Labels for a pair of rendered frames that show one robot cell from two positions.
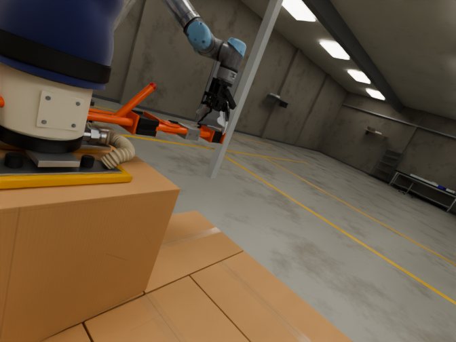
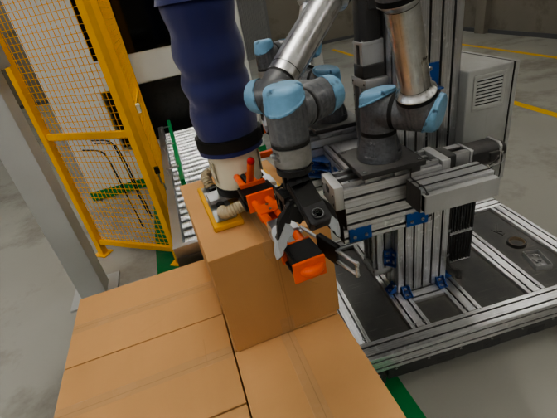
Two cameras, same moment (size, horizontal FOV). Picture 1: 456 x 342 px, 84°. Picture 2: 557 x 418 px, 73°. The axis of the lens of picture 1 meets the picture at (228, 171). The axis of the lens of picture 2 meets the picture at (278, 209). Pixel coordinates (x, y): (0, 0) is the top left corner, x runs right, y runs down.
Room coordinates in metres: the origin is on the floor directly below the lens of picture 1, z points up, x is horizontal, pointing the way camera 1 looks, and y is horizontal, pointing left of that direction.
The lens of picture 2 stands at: (1.48, -0.39, 1.59)
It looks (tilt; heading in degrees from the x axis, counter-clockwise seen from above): 30 degrees down; 133
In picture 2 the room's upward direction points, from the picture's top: 11 degrees counter-clockwise
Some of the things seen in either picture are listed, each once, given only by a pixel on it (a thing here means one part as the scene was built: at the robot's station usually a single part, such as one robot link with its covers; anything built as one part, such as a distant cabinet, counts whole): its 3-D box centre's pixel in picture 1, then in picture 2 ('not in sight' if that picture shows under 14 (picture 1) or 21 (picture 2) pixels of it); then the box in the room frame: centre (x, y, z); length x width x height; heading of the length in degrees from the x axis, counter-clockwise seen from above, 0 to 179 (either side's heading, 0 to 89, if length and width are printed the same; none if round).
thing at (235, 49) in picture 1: (232, 55); (287, 114); (1.06, 0.15, 1.39); 0.09 x 0.08 x 0.11; 87
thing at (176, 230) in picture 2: not in sight; (169, 177); (-0.90, 1.06, 0.50); 2.31 x 0.05 x 0.19; 145
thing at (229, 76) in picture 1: (226, 76); (290, 155); (1.05, 0.14, 1.31); 0.08 x 0.08 x 0.05
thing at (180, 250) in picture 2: not in sight; (243, 230); (0.25, 0.66, 0.58); 0.70 x 0.03 x 0.06; 55
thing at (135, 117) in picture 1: (139, 122); (257, 195); (0.76, 0.31, 1.07); 0.10 x 0.08 x 0.06; 58
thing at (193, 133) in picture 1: (188, 131); (283, 230); (0.95, 0.20, 1.07); 0.07 x 0.07 x 0.04; 58
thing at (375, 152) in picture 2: not in sight; (379, 142); (0.95, 0.74, 1.09); 0.15 x 0.15 x 0.10
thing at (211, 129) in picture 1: (212, 134); (302, 259); (1.06, 0.12, 1.07); 0.08 x 0.07 x 0.05; 148
